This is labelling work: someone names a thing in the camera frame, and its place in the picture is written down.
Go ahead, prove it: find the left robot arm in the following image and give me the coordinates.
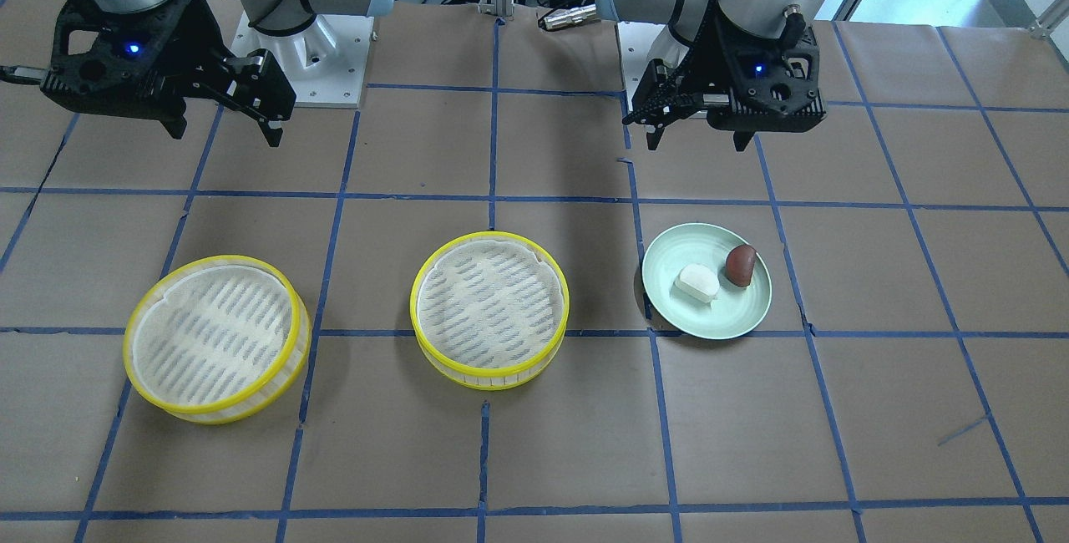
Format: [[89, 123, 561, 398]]
[[595, 0, 826, 151]]

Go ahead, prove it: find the silver cylindrical connector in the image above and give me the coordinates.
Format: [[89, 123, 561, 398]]
[[537, 5, 600, 32]]

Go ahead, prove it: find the white steamed bun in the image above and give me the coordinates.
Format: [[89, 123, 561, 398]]
[[673, 262, 721, 305]]

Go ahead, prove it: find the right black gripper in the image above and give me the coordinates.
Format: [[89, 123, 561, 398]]
[[38, 0, 296, 148]]

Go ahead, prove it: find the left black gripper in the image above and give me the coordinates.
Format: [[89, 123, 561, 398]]
[[623, 15, 826, 152]]

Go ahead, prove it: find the brown red bun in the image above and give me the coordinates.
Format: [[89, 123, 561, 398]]
[[724, 245, 758, 288]]

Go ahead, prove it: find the light green plate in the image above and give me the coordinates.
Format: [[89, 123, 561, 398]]
[[641, 223, 773, 340]]

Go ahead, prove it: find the yellow steamer basket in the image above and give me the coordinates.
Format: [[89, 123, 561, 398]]
[[123, 255, 313, 424], [408, 231, 571, 391]]

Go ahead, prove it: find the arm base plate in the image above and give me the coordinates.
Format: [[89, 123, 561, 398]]
[[231, 14, 375, 109], [617, 22, 665, 109]]

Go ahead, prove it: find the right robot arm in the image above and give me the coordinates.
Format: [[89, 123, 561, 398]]
[[3, 0, 394, 148]]

